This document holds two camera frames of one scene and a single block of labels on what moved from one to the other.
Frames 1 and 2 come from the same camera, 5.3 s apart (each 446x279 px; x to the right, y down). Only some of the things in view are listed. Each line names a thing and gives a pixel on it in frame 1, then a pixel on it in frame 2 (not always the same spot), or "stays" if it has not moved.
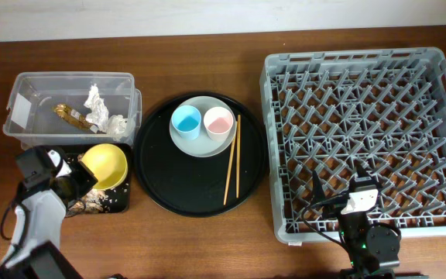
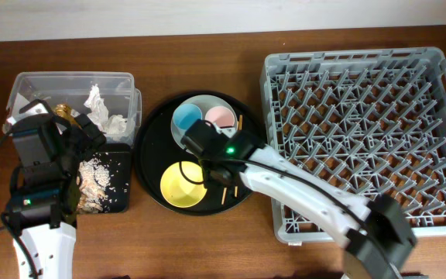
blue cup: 186,120 stays
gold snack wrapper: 76,118 stays
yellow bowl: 108,163 to 180,191
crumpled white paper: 98,115 stays
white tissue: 116,126 stays
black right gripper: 318,193 to 207,165
